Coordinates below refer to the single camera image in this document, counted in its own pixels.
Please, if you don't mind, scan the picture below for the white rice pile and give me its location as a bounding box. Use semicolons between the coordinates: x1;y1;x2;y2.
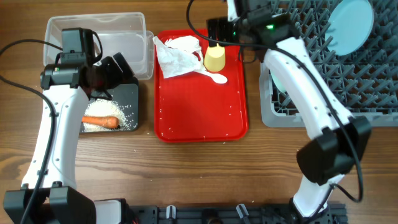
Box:
80;100;139;133

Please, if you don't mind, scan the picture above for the yellow plastic cup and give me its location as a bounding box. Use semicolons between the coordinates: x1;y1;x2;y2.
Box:
203;44;226;72

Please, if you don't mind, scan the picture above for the orange carrot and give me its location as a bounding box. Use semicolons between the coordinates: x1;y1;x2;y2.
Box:
82;116;119;129

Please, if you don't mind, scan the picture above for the white plastic spoon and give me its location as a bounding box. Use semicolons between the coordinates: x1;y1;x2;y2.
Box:
195;70;228;84

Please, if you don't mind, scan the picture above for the green bowl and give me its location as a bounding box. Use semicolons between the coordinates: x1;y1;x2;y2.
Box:
269;70;287;93

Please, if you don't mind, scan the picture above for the white napkin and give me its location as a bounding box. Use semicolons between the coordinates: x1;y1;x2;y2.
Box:
152;35;205;78

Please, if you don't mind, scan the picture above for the light blue plate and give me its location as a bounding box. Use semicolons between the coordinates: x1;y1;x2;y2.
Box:
325;0;374;56

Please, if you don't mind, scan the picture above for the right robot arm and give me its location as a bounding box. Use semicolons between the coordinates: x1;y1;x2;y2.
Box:
218;1;371;223

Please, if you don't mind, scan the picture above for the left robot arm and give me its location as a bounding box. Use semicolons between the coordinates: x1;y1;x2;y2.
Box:
3;28;139;223

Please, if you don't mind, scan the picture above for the black waste tray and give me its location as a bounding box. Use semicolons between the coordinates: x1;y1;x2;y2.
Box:
80;83;139;134

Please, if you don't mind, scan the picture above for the grey dishwasher rack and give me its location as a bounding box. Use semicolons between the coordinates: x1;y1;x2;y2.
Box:
271;0;397;127

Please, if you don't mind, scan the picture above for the clear plastic bin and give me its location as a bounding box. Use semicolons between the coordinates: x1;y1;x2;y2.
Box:
45;12;154;80

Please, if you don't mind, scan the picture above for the red serving tray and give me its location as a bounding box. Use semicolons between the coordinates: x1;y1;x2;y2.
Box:
154;47;248;142

